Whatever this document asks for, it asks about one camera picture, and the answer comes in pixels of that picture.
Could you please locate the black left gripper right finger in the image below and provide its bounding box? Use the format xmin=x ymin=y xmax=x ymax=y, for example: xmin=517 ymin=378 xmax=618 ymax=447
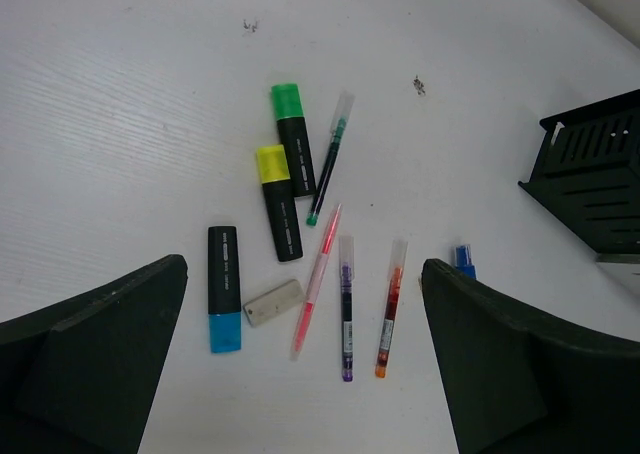
xmin=421 ymin=259 xmax=639 ymax=453

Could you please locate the grey white eraser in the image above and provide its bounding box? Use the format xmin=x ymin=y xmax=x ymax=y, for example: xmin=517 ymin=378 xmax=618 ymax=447
xmin=243 ymin=279 xmax=305 ymax=327

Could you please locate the green gel pen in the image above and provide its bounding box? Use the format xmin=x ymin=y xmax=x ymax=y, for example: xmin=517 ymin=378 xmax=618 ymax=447
xmin=306 ymin=91 xmax=355 ymax=227

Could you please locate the blue gel pen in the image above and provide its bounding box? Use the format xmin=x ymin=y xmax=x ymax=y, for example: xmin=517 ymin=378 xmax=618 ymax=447
xmin=453 ymin=244 xmax=477 ymax=280

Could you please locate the black slotted pen holder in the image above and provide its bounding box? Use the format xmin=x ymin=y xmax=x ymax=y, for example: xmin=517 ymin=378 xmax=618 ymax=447
xmin=519 ymin=90 xmax=639 ymax=255

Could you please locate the orange gel pen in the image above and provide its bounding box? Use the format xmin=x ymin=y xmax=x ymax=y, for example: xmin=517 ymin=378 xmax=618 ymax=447
xmin=375 ymin=239 xmax=408 ymax=379

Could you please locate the blue cap black highlighter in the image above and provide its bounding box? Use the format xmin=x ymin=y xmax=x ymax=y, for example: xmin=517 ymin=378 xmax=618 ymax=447
xmin=207 ymin=225 xmax=242 ymax=354

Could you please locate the green cap black highlighter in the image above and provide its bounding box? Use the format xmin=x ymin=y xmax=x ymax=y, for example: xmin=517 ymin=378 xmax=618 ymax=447
xmin=271 ymin=83 xmax=316 ymax=198

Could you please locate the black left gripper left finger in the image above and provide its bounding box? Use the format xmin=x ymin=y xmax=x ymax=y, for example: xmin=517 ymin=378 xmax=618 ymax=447
xmin=1 ymin=254 xmax=188 ymax=453

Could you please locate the pink gel pen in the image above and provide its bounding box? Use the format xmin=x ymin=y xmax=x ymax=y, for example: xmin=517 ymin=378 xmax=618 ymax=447
xmin=290 ymin=204 xmax=342 ymax=361

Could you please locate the yellow cap black highlighter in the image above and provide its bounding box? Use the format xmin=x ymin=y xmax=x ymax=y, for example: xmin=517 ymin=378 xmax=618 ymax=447
xmin=256 ymin=144 xmax=303 ymax=263

